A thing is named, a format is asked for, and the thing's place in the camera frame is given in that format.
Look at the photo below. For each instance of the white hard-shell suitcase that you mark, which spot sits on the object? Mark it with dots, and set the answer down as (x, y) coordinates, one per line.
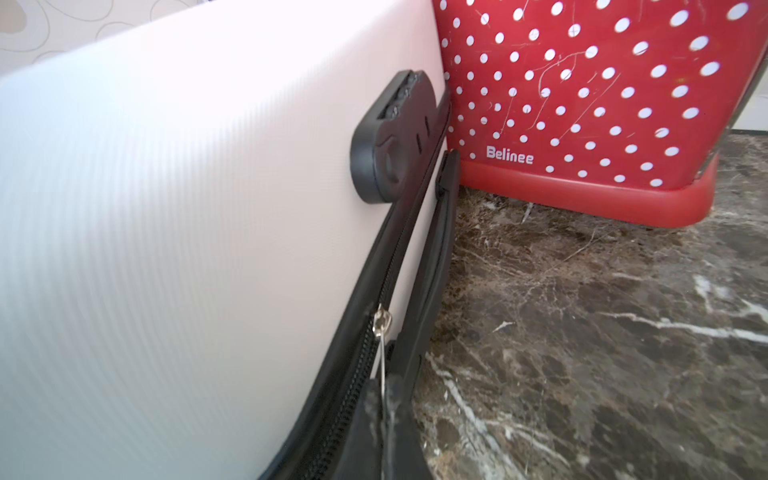
(203, 204)

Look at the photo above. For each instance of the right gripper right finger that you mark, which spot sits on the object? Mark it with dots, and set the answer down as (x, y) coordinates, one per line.
(403, 457)

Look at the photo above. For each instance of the red polka-dot toaster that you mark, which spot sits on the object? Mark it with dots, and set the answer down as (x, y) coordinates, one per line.
(608, 108)

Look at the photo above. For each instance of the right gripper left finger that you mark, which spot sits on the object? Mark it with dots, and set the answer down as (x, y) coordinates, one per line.
(362, 455)

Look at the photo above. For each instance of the silver zipper pull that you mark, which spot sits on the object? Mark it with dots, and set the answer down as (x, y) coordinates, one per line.
(382, 320)

